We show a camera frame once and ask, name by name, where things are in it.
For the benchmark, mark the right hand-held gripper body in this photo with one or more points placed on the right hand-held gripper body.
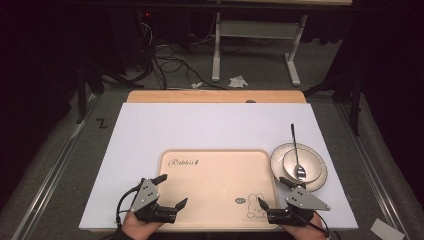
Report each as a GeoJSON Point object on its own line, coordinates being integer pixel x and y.
{"type": "Point", "coordinates": [301, 200]}

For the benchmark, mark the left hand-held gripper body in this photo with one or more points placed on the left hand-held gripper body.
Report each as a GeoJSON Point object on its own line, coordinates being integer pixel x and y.
{"type": "Point", "coordinates": [146, 196]}

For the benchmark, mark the white rimmed plate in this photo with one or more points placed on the white rimmed plate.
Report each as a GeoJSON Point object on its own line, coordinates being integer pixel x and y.
{"type": "Point", "coordinates": [276, 163]}

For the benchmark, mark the white bowl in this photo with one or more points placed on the white bowl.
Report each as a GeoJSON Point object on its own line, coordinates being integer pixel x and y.
{"type": "Point", "coordinates": [311, 161]}

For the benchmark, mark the metal spoon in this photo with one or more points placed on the metal spoon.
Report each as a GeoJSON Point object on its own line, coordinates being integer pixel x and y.
{"type": "Point", "coordinates": [295, 146]}

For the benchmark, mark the beige plastic tray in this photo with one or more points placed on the beige plastic tray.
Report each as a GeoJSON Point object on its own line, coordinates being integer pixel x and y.
{"type": "Point", "coordinates": [216, 180]}

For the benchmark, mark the person's right hand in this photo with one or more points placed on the person's right hand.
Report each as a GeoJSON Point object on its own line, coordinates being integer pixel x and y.
{"type": "Point", "coordinates": [306, 230]}

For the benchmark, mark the person's left hand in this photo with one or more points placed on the person's left hand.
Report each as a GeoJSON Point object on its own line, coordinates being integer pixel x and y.
{"type": "Point", "coordinates": [138, 229]}

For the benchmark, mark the white table board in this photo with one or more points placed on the white table board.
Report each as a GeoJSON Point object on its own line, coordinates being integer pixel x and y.
{"type": "Point", "coordinates": [200, 126]}

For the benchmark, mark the flat white paper sheet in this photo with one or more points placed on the flat white paper sheet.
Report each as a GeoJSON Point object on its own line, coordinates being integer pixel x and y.
{"type": "Point", "coordinates": [386, 230]}

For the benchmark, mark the wooden table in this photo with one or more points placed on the wooden table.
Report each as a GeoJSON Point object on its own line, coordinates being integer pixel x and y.
{"type": "Point", "coordinates": [200, 96]}

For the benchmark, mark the black metal stand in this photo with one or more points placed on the black metal stand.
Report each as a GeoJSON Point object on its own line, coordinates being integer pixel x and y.
{"type": "Point", "coordinates": [356, 110]}
{"type": "Point", "coordinates": [81, 100]}

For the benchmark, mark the small crumpled white paper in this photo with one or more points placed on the small crumpled white paper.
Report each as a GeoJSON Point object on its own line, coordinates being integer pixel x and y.
{"type": "Point", "coordinates": [196, 85]}

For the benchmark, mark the large crumpled white paper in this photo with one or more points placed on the large crumpled white paper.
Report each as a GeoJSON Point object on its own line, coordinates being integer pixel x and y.
{"type": "Point", "coordinates": [238, 81]}

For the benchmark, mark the dark device with red light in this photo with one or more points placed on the dark device with red light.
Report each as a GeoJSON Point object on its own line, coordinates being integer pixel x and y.
{"type": "Point", "coordinates": [146, 15]}

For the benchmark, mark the aluminium floor rail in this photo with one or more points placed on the aluminium floor rail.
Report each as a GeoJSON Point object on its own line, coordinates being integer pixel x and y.
{"type": "Point", "coordinates": [376, 181]}
{"type": "Point", "coordinates": [50, 187]}

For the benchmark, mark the white metal desk frame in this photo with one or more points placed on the white metal desk frame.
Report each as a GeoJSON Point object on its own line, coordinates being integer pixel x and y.
{"type": "Point", "coordinates": [256, 29]}

